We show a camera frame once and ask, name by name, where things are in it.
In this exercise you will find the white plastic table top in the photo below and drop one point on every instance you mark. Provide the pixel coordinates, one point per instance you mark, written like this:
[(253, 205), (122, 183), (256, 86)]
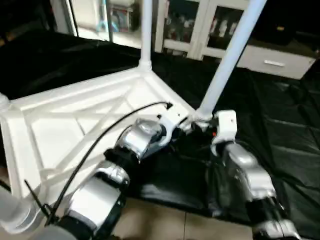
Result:
[(75, 120)]

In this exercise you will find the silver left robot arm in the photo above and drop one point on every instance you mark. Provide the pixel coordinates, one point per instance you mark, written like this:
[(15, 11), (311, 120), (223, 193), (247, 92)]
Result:
[(135, 140)]

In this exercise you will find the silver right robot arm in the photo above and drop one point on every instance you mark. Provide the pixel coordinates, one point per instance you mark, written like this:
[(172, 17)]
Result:
[(245, 170)]

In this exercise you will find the black work mat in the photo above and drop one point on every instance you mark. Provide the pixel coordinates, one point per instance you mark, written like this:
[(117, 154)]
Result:
[(270, 110)]

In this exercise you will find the white drawer unit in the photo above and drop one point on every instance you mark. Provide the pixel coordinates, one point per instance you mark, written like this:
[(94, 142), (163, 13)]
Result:
[(275, 62)]

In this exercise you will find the white glass-door cabinet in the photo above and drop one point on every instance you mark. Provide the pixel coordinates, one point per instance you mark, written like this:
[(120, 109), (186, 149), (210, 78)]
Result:
[(200, 30)]

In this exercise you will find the blue grey floor appliance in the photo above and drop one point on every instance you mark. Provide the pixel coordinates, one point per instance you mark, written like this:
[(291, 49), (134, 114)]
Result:
[(120, 20)]

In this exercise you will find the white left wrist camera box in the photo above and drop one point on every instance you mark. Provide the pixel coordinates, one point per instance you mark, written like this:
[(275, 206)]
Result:
[(172, 120)]

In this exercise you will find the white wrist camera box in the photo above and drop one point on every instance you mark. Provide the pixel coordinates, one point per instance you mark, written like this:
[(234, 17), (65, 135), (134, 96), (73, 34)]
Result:
[(225, 125), (172, 120)]

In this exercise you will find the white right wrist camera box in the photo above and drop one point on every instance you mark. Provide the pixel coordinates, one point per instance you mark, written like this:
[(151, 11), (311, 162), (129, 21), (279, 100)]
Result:
[(225, 125)]

